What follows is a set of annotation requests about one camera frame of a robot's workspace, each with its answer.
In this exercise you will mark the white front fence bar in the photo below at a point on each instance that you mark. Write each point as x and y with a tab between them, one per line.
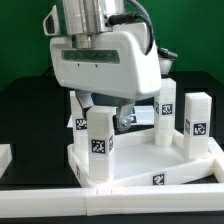
99	201

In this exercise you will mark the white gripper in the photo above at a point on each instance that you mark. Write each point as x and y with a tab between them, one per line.
119	65

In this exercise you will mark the white desk top tray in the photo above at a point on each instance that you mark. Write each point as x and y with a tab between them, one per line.
137	161

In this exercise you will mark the white left fence bar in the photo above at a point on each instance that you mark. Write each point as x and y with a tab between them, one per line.
5	157

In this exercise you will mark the white fence bar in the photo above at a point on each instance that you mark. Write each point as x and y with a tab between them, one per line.
99	201
5	157

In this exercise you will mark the paper sheet with markers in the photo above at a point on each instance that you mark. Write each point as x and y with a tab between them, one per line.
141	115

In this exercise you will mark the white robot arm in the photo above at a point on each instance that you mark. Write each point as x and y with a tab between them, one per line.
83	20

